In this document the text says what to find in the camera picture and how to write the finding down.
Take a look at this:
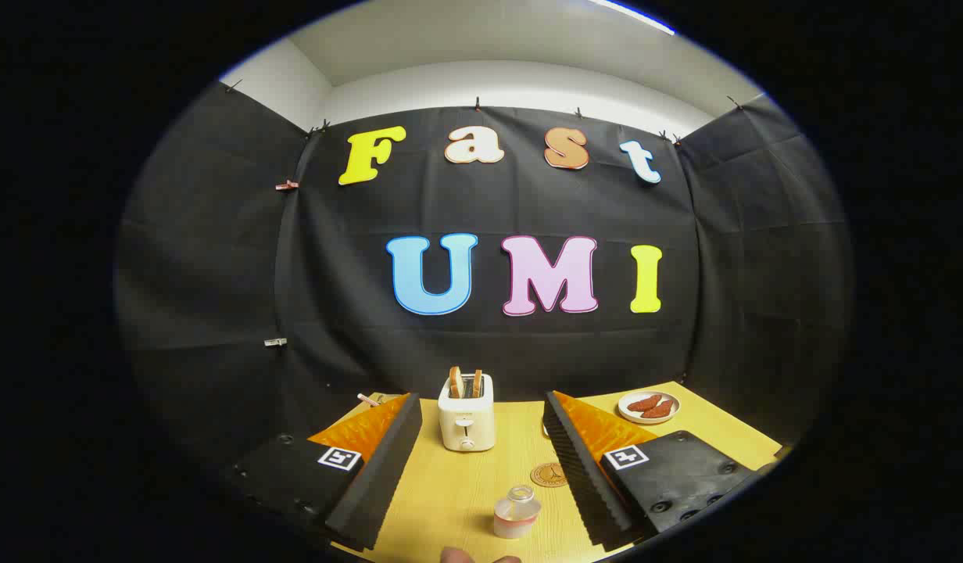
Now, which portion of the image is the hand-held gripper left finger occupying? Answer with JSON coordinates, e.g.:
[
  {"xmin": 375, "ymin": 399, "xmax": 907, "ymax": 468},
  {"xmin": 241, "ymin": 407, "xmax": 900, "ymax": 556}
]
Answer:
[{"xmin": 231, "ymin": 393, "xmax": 424, "ymax": 552}]

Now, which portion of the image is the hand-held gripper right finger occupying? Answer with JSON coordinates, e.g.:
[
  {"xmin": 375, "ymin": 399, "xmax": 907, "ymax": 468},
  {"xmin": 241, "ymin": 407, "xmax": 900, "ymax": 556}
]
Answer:
[{"xmin": 542, "ymin": 391, "xmax": 795, "ymax": 548}]

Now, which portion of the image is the clear juice bottle red label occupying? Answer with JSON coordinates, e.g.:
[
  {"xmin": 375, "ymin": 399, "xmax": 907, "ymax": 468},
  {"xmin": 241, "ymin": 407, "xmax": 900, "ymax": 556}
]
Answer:
[{"xmin": 493, "ymin": 485, "xmax": 542, "ymax": 540}]

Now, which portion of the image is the wooden table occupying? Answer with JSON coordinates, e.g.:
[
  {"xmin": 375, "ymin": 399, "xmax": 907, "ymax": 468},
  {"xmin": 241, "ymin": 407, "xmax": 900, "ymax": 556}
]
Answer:
[{"xmin": 329, "ymin": 382, "xmax": 783, "ymax": 563}]

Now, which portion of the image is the white oval plate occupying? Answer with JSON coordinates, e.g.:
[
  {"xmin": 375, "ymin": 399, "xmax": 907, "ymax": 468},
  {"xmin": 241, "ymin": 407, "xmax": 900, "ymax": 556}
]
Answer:
[{"xmin": 618, "ymin": 390, "xmax": 680, "ymax": 425}]

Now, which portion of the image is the white toaster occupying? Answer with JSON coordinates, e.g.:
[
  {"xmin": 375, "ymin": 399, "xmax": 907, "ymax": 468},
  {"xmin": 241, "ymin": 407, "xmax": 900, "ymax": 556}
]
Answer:
[{"xmin": 438, "ymin": 374, "xmax": 496, "ymax": 452}]

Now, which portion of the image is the black backdrop cloth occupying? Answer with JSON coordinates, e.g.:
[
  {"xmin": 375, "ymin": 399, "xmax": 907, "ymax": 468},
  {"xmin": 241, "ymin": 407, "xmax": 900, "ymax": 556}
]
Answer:
[{"xmin": 116, "ymin": 82, "xmax": 854, "ymax": 470}]

